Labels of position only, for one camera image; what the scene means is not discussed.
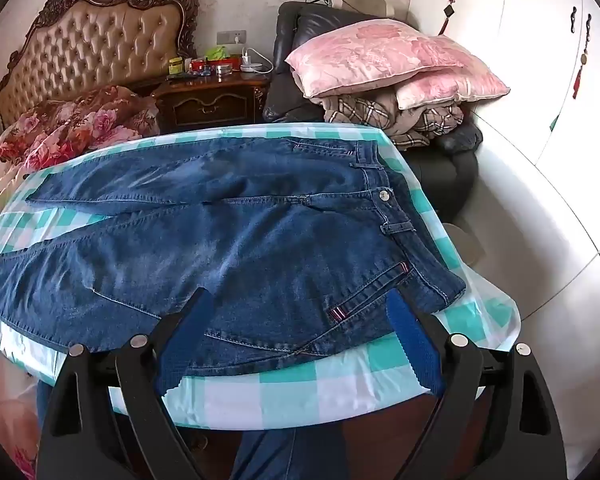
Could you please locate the beige bag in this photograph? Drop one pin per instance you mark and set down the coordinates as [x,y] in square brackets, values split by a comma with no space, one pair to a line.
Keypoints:
[367,0]

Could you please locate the teal white checkered tablecloth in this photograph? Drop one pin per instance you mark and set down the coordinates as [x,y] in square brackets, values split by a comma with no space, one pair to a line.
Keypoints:
[330,385]

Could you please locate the tufted leather carved headboard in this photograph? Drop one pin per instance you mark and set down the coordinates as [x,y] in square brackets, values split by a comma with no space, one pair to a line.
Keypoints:
[95,45]

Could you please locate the person's left leg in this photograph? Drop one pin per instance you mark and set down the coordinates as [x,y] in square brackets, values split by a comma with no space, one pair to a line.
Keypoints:
[44,395]

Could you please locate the person's right leg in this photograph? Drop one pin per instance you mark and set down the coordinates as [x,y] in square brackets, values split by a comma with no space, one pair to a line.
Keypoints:
[290,455]

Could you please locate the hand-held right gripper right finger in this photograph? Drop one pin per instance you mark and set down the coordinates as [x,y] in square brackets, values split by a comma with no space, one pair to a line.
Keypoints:
[415,345]

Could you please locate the person's leg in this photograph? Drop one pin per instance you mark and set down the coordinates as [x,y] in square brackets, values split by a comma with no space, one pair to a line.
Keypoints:
[44,395]
[290,455]

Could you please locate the round metal tin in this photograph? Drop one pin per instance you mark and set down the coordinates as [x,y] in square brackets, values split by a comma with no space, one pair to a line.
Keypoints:
[225,70]

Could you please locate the red box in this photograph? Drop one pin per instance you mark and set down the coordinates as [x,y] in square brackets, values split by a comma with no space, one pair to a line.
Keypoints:
[198,65]

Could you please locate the grey wall socket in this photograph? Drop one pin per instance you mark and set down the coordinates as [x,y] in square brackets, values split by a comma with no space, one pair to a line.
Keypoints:
[231,37]

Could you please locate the black red tassel ornament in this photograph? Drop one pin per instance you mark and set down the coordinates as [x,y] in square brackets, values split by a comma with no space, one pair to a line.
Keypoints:
[450,10]

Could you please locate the blue denim pants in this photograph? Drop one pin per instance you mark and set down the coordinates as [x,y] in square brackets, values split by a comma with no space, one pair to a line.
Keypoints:
[255,240]

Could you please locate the beige plaid blanket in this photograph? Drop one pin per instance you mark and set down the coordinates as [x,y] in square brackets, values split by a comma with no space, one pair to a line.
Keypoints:
[360,110]

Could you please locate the yellow lid jar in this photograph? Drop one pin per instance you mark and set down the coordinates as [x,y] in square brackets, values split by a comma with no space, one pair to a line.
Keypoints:
[176,66]

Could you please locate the large pink floral pillow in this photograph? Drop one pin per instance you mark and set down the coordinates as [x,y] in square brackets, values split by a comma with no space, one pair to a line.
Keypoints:
[370,55]

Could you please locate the red floral quilt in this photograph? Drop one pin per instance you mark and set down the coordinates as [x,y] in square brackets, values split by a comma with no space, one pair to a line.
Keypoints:
[80,115]

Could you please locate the green bag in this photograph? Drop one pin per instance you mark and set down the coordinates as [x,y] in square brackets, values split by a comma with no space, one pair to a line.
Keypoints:
[216,52]

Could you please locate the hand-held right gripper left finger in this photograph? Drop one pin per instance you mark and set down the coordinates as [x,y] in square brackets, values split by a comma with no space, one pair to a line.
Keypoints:
[190,345]

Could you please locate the small pink floral pillow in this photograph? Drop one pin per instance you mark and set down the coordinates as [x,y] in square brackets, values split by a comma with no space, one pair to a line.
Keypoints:
[455,90]

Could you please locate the black leather armchair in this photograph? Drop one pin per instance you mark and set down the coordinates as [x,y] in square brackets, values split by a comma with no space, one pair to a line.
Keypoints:
[445,180]

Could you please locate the dark wooden nightstand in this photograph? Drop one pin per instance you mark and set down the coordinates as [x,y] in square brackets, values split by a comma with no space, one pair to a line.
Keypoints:
[210,102]

